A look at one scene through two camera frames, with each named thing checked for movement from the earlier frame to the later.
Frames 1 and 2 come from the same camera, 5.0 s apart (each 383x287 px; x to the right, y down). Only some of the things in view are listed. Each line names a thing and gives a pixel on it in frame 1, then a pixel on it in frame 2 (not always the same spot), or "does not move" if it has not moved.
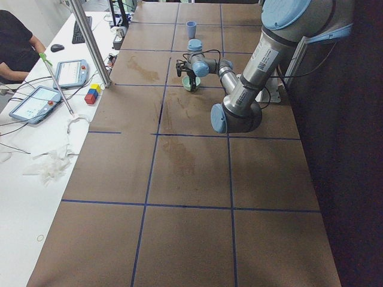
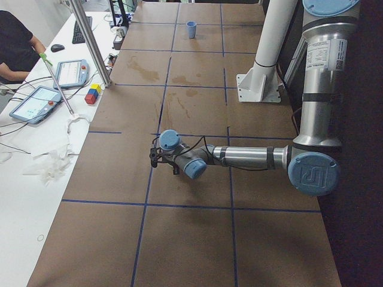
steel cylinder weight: [121, 31] does not move
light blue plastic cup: [191, 27] does not move
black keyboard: [78, 36] does not move
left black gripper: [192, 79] -> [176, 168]
